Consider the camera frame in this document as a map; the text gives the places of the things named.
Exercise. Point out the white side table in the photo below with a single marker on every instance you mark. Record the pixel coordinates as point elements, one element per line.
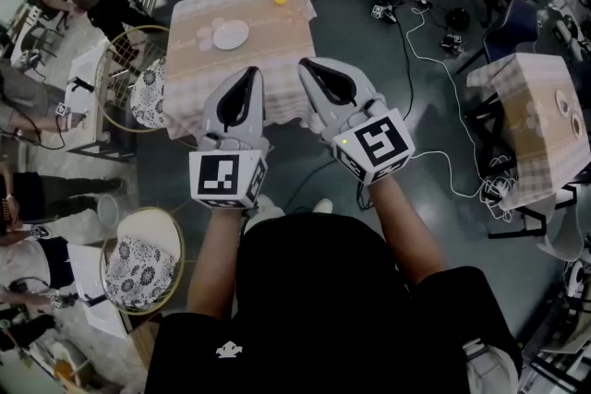
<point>90,272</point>
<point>85,74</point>

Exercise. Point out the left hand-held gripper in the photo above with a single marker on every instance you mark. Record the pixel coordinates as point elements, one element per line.
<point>221,175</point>

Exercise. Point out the black round device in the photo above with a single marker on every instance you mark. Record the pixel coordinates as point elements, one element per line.
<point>457,18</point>

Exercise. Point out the white plastic chair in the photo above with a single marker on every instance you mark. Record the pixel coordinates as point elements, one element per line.
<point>563,237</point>

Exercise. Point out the person's left white shoe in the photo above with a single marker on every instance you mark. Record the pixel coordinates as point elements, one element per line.
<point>268,210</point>

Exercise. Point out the blue chair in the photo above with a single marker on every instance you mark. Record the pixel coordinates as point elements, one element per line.
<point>512,32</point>

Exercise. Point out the white plate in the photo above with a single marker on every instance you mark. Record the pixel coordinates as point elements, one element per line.
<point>230,35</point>

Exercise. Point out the white bucket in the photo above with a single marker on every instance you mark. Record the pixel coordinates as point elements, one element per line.
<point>108,210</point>

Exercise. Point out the person's right forearm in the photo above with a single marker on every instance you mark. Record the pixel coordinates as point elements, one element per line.
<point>406,235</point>

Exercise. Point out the checked tablecloth with paw print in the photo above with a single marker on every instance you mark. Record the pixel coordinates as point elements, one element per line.
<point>272,37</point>
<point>531,138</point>

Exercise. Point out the small brown bowl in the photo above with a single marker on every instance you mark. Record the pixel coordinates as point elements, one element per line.
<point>578,125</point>
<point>562,102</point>

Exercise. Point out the spare hand-held gripper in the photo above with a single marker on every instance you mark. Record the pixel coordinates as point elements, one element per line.
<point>382,12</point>
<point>452,44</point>

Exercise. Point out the person's white shoe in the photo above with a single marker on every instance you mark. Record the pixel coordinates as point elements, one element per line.
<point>323,205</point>
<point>268,210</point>

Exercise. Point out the floral seat cushion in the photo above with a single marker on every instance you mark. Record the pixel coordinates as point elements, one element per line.
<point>138,272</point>
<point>150,94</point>

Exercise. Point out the person's right white shoe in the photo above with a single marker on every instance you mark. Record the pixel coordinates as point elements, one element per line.
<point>323,205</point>

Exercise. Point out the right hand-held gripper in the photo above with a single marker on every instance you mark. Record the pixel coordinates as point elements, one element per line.
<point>374,143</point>

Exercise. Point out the person's left forearm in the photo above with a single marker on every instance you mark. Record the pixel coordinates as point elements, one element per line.
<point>214,254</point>

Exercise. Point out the person's black shirt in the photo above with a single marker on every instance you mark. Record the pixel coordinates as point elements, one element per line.
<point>314,290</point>

